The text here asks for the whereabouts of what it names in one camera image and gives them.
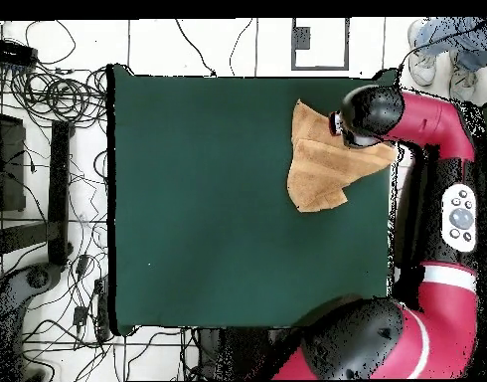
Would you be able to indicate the grey square floor frame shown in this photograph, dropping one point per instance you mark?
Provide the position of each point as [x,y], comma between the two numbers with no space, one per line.
[301,38]

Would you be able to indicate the grey swivel chair base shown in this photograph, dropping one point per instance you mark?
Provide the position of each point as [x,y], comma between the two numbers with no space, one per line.
[36,278]

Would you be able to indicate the person's white shoe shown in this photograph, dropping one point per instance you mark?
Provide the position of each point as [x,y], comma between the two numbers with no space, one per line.
[463,83]
[422,69]

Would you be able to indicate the black network switch box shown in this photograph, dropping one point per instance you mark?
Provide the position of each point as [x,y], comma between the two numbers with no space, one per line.
[13,53]

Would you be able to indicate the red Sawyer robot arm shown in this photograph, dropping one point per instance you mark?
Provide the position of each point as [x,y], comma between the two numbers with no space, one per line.
[434,123]

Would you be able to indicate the tan terry towel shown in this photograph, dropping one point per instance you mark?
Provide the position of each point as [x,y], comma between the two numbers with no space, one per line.
[327,167]

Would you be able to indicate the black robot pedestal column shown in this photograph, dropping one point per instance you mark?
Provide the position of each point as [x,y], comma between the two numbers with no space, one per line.
[239,354]

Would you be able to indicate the person's leg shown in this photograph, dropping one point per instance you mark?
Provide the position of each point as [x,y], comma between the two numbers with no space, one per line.
[474,51]
[436,38]

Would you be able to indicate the black metal stand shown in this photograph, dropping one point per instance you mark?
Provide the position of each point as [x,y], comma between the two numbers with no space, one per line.
[58,179]

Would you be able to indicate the dark green table cloth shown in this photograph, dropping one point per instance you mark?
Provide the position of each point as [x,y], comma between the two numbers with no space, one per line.
[207,199]

